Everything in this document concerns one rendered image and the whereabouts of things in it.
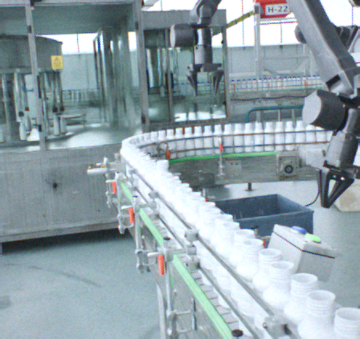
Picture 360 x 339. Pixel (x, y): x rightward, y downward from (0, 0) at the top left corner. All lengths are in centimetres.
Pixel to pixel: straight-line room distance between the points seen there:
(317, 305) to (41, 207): 411
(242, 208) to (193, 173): 89
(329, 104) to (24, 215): 391
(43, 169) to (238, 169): 210
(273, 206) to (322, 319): 154
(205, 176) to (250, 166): 27
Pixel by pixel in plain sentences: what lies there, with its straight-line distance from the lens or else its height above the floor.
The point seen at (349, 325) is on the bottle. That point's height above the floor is 116.
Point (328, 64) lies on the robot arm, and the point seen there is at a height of 146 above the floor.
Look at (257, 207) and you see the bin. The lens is 219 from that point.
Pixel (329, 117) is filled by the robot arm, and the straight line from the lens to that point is 103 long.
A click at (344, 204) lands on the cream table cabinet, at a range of 559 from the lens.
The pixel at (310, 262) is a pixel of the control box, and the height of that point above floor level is 108.
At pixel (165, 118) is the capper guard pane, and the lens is 665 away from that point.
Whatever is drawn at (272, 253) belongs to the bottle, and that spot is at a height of 116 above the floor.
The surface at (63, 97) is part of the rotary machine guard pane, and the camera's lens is 460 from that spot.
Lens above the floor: 145
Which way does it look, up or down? 9 degrees down
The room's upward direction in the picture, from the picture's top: 3 degrees counter-clockwise
